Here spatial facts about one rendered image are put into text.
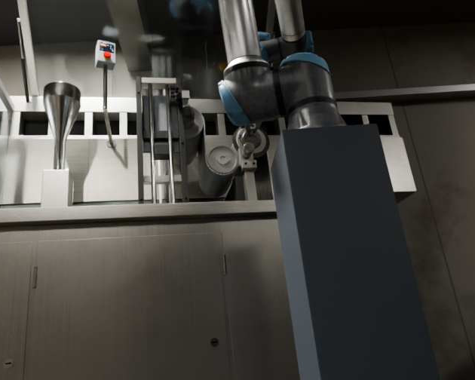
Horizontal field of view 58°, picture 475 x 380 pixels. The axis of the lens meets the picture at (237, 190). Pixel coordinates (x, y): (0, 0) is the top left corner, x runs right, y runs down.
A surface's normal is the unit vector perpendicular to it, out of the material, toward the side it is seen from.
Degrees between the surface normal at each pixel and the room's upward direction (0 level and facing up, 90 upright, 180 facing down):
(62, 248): 90
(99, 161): 90
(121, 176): 90
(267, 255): 90
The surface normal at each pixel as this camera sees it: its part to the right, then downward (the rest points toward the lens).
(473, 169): 0.04, -0.36
